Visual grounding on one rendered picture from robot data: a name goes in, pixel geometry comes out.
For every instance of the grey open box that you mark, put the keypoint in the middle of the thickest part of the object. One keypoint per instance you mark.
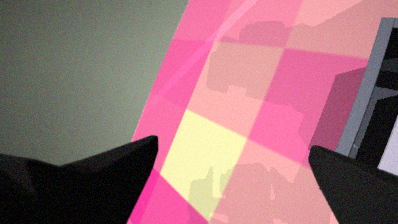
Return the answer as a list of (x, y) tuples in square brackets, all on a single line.
[(376, 97)]

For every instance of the pale lilac plate with hole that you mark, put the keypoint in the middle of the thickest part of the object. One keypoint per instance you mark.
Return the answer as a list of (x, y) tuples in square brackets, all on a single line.
[(387, 155)]

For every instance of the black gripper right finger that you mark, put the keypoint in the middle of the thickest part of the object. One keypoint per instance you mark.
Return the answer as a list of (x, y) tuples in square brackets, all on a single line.
[(357, 193)]

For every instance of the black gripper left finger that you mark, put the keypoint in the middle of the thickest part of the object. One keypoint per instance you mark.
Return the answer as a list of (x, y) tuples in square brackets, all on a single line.
[(102, 189)]

